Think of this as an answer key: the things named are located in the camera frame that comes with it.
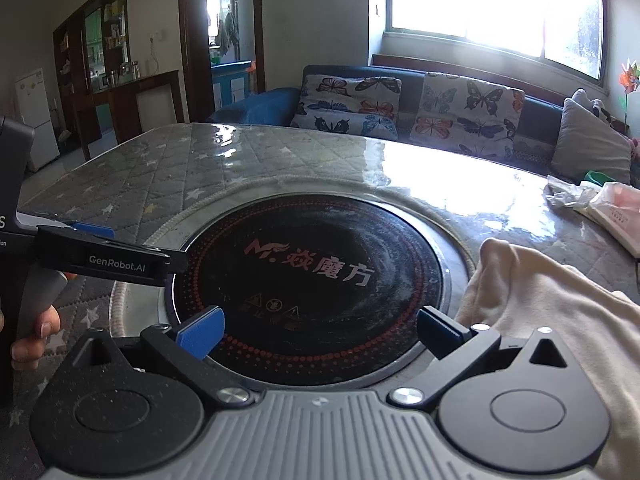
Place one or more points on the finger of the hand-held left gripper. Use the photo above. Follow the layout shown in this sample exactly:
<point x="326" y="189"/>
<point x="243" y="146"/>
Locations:
<point x="92" y="230"/>
<point x="115" y="260"/>

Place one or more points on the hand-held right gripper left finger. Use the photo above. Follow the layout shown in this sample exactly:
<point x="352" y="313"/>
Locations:
<point x="200" y="335"/>

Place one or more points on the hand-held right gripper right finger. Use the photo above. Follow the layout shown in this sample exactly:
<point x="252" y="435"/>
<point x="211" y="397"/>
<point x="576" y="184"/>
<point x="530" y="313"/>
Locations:
<point x="436" y="332"/>

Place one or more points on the cream garment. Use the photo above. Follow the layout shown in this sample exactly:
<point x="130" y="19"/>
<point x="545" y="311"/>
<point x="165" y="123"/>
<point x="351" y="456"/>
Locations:
<point x="550" y="300"/>

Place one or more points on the person's left hand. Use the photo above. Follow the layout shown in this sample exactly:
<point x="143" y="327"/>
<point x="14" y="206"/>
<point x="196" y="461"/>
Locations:
<point x="32" y="352"/>

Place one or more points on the white refrigerator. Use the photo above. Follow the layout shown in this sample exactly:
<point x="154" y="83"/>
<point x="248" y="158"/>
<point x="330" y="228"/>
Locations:
<point x="35" y="110"/>

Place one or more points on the black round induction cooktop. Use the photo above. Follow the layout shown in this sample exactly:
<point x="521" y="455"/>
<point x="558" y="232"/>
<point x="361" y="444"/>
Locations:
<point x="310" y="285"/>

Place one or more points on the wooden chair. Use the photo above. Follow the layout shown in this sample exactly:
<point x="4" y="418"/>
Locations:
<point x="157" y="110"/>

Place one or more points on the dark wooden cabinet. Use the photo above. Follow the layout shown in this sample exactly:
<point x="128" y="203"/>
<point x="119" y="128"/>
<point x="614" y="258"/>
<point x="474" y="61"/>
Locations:
<point x="100" y="70"/>

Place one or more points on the white crumpled plastic bag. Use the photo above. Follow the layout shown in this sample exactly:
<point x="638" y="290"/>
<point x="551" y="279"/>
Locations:
<point x="567" y="192"/>

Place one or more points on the grey star quilted table cover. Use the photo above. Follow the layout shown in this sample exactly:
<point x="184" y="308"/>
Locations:
<point x="280" y="160"/>

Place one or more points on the blue cardboard box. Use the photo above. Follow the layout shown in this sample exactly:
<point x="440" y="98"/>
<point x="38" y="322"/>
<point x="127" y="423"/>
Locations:
<point x="232" y="82"/>

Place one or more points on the butterfly print cushion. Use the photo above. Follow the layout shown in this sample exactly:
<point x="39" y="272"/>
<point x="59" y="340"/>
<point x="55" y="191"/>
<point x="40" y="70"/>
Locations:
<point x="470" y="115"/>
<point x="345" y="105"/>

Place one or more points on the green plastic bowl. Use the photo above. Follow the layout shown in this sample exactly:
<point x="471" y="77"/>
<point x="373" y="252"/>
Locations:
<point x="595" y="177"/>

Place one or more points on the grey pillow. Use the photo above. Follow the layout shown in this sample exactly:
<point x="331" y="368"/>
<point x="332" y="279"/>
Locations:
<point x="590" y="145"/>

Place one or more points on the black white plush toy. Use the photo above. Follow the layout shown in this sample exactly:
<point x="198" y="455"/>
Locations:
<point x="602" y="110"/>

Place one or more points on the colourful pinwheel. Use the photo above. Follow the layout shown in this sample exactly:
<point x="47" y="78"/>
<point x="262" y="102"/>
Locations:
<point x="630" y="77"/>

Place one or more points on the window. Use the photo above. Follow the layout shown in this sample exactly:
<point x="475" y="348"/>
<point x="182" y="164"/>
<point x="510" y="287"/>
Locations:
<point x="480" y="5"/>

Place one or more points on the dark wooden door frame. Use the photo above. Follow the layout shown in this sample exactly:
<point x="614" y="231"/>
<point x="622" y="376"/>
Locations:
<point x="192" y="35"/>

